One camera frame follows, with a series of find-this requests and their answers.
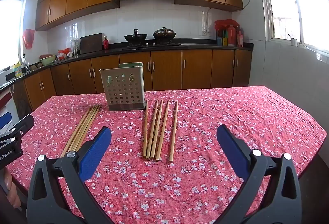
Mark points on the slim red bottle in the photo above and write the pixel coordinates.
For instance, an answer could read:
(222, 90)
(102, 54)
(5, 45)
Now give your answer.
(239, 38)

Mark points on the clear glass jar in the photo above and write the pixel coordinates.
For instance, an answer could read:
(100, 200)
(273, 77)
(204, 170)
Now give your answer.
(75, 48)

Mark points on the small red bottle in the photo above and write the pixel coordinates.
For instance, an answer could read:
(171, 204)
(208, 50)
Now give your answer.
(106, 44)

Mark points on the black kitchen countertop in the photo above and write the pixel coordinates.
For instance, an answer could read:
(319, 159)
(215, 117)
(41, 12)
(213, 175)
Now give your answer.
(205, 46)

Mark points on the wok with lid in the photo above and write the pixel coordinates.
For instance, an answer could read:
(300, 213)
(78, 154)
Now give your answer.
(164, 35)

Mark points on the white printed bag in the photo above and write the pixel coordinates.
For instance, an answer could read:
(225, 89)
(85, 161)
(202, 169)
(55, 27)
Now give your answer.
(4, 100)

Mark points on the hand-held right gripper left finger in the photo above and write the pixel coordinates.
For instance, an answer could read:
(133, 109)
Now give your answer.
(93, 153)

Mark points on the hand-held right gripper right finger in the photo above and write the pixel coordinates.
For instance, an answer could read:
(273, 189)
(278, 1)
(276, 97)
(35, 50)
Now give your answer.
(234, 153)

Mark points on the red and white bag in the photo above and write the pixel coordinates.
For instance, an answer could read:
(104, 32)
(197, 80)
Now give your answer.
(64, 54)

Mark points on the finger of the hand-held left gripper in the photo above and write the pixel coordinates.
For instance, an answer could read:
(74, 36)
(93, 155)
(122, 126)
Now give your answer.
(24, 123)
(5, 121)

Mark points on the white wall outlet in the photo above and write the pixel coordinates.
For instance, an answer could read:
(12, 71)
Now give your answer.
(206, 33)

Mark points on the colourful utensil holder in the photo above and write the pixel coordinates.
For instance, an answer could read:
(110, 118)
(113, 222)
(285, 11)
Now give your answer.
(222, 40)

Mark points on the perforated grey chopstick holder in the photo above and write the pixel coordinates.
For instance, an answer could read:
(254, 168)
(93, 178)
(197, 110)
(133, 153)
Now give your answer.
(123, 90)

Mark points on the metal faucet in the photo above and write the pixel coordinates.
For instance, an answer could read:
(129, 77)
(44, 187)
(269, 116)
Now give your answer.
(25, 64)

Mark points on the hanging red plastic bag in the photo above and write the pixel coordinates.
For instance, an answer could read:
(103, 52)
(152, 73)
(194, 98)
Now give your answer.
(28, 38)

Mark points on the white wall socket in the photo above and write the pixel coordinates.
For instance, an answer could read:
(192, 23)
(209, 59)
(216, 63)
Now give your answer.
(319, 56)

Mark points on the red floral tablecloth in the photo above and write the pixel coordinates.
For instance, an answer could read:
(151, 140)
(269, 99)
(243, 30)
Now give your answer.
(205, 123)

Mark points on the person's left hand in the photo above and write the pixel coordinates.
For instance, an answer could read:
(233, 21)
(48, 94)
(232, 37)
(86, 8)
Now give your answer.
(12, 193)

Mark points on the green basin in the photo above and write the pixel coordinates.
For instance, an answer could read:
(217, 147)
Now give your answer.
(47, 60)

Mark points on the white mug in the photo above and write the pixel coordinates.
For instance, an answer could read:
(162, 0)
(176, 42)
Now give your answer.
(294, 42)

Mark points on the large window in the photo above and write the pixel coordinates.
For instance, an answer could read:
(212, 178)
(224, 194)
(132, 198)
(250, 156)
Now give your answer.
(295, 3)

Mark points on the dark wooden cutting board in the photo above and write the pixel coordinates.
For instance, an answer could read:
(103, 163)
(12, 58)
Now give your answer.
(91, 44)

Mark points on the gas stove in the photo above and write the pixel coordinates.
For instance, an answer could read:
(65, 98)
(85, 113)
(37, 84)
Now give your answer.
(151, 45)

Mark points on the yellow detergent bottle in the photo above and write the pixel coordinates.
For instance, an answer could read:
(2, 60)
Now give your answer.
(18, 71)

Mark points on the large red bottle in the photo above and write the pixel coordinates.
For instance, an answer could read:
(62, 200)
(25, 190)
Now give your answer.
(232, 37)

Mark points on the wooden base cabinets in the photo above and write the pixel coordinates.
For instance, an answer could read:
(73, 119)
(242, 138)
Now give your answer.
(195, 69)

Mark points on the small side window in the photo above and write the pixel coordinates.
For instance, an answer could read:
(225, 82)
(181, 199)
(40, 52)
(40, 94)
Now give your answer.
(11, 33)

